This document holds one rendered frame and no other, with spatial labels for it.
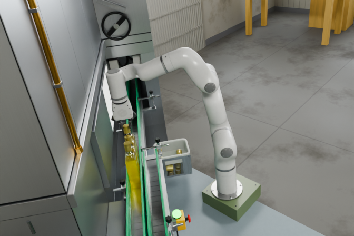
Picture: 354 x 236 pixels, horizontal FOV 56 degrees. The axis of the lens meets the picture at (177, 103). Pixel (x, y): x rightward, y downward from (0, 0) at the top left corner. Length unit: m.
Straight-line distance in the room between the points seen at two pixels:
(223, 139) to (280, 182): 1.71
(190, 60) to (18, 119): 0.85
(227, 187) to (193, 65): 0.79
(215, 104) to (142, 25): 1.09
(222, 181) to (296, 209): 1.31
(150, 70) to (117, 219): 0.74
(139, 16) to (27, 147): 1.66
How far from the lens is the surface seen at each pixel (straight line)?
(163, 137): 2.98
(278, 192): 3.28
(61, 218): 1.23
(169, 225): 1.53
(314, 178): 3.48
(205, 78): 1.54
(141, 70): 1.59
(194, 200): 2.15
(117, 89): 1.64
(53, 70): 1.15
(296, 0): 8.65
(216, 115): 1.70
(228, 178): 1.95
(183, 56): 1.56
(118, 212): 1.76
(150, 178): 1.89
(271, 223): 2.04
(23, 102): 0.98
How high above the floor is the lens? 2.29
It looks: 29 degrees down
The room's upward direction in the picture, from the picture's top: 7 degrees counter-clockwise
